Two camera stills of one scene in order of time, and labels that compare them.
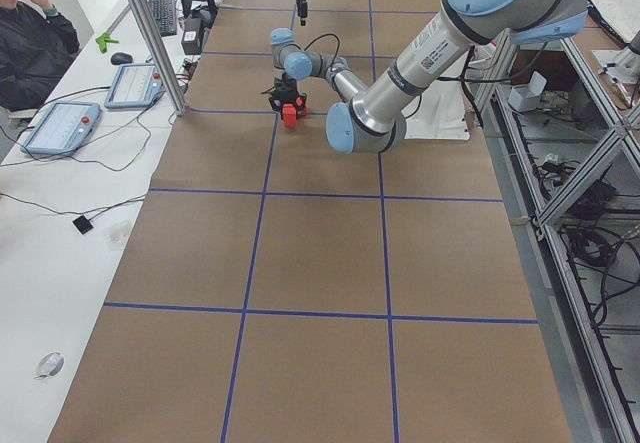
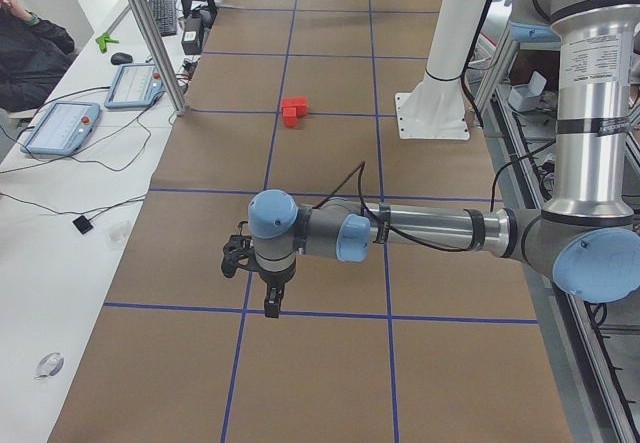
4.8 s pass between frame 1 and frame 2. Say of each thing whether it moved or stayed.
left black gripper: moved
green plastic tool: stayed
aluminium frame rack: stayed
